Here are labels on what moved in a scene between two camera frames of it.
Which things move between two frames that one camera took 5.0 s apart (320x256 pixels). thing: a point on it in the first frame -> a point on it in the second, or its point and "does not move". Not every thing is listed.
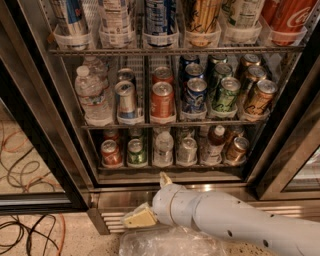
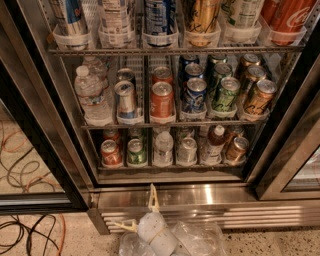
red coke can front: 111,157 does not move
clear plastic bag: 171,241 does not move
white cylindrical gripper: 162,204 -> 151,226
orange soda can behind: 162,74 does not move
